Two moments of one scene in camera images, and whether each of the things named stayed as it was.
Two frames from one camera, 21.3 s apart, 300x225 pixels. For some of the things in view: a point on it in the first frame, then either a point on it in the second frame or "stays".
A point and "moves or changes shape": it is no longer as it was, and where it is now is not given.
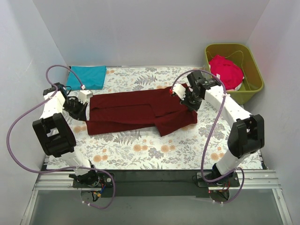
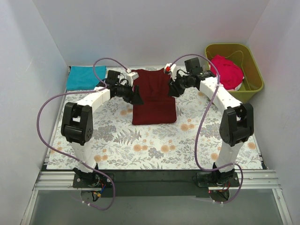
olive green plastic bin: (241, 54) stays
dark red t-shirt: (156, 108) moves or changes shape
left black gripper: (81, 112) to (133, 94)
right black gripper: (188, 102) to (173, 86)
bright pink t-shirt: (230, 74) stays
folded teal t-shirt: (92, 77) stays
